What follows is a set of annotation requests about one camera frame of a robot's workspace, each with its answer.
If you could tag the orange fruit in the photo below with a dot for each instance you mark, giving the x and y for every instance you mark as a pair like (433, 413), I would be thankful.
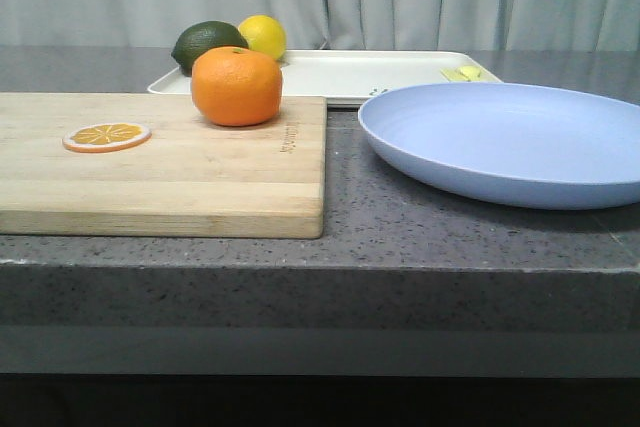
(236, 87)

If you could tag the light blue plate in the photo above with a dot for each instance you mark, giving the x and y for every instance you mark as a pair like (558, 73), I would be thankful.
(512, 144)

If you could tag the white rectangular tray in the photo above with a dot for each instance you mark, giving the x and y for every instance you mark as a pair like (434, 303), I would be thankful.
(347, 78)

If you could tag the wooden cutting board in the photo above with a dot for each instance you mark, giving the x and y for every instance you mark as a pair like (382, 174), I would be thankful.
(190, 179)

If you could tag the yellow lemon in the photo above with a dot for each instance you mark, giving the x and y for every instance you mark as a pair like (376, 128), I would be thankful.
(264, 34)

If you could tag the pale yellow knife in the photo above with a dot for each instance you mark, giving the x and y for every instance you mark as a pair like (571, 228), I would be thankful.
(453, 75)

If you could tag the pale yellow spoon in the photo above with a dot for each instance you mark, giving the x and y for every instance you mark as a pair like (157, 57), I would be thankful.
(471, 73)

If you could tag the dark green lime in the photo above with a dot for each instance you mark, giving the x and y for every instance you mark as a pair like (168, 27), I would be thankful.
(202, 37)

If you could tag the orange slice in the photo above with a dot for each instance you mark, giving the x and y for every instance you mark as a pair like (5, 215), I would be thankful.
(106, 137)

